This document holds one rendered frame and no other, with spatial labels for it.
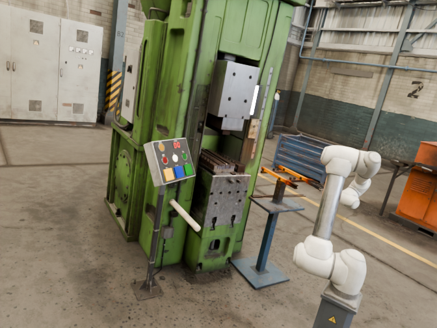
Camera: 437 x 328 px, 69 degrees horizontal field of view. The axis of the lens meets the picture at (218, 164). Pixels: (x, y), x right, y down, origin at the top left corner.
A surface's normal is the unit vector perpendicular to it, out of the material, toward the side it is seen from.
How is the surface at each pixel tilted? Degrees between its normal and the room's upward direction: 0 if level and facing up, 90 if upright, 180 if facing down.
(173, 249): 90
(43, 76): 90
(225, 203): 90
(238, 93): 90
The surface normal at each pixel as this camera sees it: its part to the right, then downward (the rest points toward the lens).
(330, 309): -0.54, 0.14
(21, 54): 0.62, 0.33
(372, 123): -0.79, 0.03
